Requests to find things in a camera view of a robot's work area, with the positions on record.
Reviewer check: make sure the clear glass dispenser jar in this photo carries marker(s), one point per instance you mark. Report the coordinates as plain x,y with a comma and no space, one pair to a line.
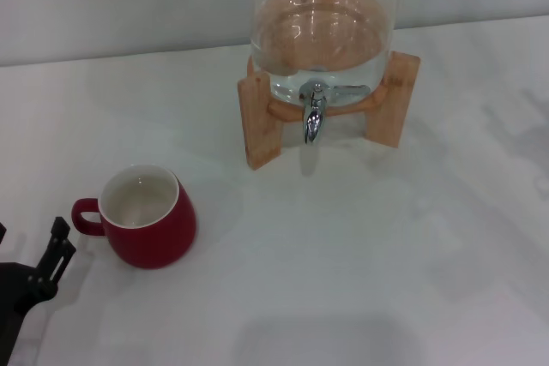
321,19

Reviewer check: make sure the chrome faucet tap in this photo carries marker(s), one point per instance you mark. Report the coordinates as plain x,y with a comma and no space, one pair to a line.
313,121

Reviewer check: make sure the red ceramic cup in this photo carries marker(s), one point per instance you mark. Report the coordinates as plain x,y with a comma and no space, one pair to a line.
163,233

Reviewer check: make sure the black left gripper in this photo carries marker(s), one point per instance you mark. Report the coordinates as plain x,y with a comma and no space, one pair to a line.
13,293

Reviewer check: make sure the wooden dispenser stand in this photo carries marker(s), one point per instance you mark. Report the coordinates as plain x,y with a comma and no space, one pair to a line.
261,126

